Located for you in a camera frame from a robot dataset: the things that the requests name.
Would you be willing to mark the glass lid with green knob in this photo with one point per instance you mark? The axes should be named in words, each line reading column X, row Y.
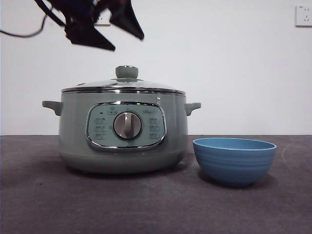
column 126, row 72

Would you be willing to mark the blue ribbed bowl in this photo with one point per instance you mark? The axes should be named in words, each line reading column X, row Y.
column 234, row 165

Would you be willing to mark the white wall socket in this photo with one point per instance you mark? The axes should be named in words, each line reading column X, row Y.
column 304, row 15
column 103, row 21

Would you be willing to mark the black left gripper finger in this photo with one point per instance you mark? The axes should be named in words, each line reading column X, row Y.
column 87, row 35
column 128, row 19

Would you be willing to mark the pale green electric steamer pot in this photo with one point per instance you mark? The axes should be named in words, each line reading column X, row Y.
column 73, row 134

